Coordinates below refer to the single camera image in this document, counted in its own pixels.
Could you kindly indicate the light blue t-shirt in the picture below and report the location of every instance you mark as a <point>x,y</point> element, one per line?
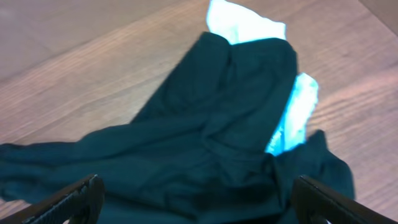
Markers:
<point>238,25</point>

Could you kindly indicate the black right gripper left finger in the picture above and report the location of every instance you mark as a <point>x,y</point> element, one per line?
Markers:
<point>78,203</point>

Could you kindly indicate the black t-shirt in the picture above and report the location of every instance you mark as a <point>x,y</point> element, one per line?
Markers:
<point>195,153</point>

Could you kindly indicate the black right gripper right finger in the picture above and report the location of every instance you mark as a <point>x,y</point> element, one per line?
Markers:
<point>314,203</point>

